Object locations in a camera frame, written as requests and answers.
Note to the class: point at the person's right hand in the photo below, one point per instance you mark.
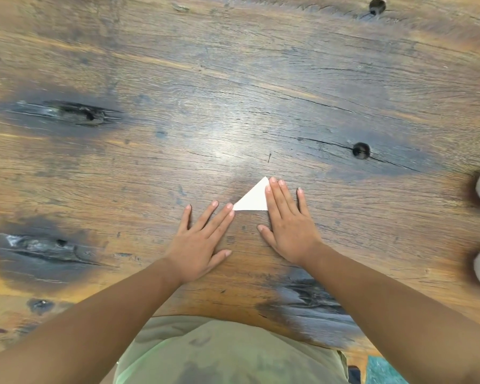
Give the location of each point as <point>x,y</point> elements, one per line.
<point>290,231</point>

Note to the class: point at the person's right middle finger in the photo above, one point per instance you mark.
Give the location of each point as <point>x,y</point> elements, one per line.
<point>279,195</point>

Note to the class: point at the person's left thumb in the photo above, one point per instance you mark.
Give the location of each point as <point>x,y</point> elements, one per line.
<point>220,257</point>

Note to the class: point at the person's left little finger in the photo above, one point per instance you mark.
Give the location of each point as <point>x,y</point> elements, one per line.
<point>187,219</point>

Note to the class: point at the teal patterned object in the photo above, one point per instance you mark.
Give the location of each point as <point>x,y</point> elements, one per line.
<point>382,371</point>

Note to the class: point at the person's left hand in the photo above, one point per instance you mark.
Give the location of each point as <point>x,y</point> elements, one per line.
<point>196,251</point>

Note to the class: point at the person's right thumb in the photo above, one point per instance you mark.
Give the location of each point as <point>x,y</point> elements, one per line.
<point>266,235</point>

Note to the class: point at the person's light green shirt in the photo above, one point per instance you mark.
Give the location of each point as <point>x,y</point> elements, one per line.
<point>224,355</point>

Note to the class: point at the person's right little finger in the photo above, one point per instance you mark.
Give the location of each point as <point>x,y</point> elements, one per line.
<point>303,203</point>

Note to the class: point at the white paper triangle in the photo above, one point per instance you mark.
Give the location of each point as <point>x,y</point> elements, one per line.
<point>254,200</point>

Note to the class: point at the dark blue object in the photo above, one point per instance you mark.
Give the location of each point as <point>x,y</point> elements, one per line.
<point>355,375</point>

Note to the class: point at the person's right forearm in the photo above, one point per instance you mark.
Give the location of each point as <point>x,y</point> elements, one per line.
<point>392,315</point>

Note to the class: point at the person's left forearm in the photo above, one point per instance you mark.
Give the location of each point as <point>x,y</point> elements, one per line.
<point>88,331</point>

